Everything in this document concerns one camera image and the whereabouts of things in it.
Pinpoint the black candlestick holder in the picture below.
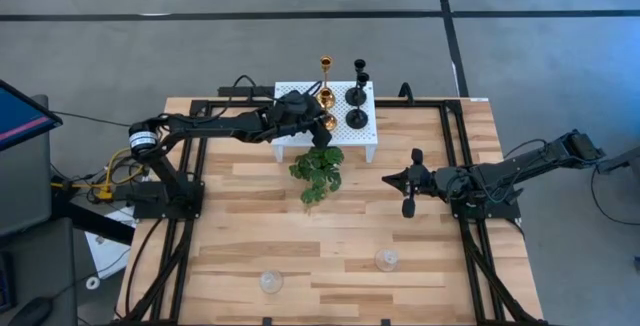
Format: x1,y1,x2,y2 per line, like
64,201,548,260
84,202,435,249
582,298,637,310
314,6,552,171
345,71,371,130
345,58,369,108

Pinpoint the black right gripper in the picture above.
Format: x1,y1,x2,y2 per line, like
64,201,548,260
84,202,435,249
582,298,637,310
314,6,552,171
382,148,441,219

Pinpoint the black computer mouse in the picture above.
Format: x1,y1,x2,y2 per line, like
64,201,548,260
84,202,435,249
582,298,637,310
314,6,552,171
7,296,54,326

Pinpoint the white perforated metal shelf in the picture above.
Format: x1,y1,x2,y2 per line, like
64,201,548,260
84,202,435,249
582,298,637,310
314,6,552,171
271,81,380,164

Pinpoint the black power strip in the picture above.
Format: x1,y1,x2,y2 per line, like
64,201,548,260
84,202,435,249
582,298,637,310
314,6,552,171
217,85,276,99

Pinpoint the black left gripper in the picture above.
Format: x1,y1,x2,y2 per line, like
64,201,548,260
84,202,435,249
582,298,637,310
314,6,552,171
272,90,332,150

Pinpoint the green artificial plant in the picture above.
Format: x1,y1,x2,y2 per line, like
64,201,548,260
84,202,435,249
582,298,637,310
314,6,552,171
288,145,346,215

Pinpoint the computer monitor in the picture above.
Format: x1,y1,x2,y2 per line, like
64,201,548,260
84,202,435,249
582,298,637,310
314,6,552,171
0,79,64,153

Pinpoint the black diagonal support beam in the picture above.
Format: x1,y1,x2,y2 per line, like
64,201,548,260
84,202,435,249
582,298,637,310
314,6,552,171
49,203,137,246

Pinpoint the black keyboard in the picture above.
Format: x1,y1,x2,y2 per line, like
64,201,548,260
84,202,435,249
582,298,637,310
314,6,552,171
0,251,16,312

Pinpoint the yellow cable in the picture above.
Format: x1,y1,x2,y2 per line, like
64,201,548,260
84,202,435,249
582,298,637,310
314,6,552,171
49,146,146,202

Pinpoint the tall gold candlestick holder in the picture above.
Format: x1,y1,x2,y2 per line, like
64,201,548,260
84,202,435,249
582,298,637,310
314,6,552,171
315,55,337,110

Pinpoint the white paper sheet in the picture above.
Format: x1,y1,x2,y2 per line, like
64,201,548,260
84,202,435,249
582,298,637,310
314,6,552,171
83,205,136,280

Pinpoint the short gold candlestick holder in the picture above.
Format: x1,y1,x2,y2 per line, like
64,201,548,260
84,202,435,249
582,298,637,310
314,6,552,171
319,88,338,133

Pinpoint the black aluminium table frame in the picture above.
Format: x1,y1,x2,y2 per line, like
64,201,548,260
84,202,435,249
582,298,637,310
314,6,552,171
112,96,551,326

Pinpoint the grey desk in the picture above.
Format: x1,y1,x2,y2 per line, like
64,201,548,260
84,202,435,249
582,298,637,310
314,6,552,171
0,94,79,326

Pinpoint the clear glass candle holder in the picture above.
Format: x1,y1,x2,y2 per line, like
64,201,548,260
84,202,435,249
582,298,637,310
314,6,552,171
258,269,285,296
374,247,400,273

